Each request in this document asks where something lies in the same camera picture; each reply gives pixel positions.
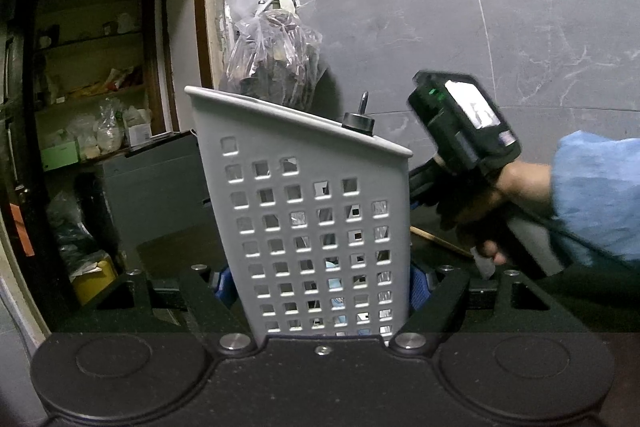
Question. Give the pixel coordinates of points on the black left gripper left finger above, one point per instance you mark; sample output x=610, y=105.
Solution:
x=216, y=326

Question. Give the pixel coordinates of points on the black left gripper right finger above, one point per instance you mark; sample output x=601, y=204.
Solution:
x=436, y=305

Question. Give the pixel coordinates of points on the grey perforated utensil basket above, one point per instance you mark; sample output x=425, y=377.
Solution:
x=313, y=217

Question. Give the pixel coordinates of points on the blue sleeve right forearm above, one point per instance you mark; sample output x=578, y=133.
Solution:
x=595, y=197

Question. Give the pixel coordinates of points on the right hand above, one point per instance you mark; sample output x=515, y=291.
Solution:
x=525, y=184

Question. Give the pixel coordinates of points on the wooden chopstick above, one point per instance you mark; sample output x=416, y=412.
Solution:
x=438, y=240

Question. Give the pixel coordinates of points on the black knob utensil top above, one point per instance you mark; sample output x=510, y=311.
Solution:
x=359, y=121

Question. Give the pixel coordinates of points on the dark grey cabinet box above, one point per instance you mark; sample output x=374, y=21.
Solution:
x=156, y=190

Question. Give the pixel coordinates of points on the clear plastic bag hanging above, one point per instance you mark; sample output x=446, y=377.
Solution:
x=275, y=56

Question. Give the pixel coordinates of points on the wooden storage shelf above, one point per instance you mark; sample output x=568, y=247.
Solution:
x=98, y=90

